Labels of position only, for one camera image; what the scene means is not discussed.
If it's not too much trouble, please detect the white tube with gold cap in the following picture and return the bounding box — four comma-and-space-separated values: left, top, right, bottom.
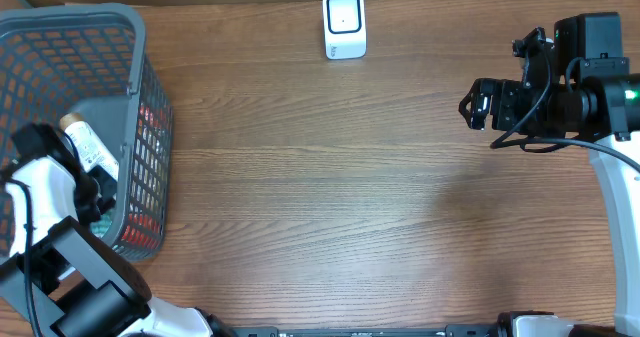
59, 113, 119, 180

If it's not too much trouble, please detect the teal tissue packet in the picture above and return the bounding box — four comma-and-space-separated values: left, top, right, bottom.
90, 208, 116, 238

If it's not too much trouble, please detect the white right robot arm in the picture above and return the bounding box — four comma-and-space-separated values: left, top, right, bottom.
459, 74, 639, 336

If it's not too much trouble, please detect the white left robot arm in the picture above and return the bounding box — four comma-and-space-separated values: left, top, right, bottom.
1, 123, 214, 337

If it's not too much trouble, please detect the grey plastic shopping basket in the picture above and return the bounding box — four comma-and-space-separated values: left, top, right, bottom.
1, 3, 173, 262

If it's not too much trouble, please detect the white barcode scanner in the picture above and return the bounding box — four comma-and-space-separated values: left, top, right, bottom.
322, 0, 367, 60

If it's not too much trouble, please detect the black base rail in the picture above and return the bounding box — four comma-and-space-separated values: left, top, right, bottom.
209, 310, 586, 337

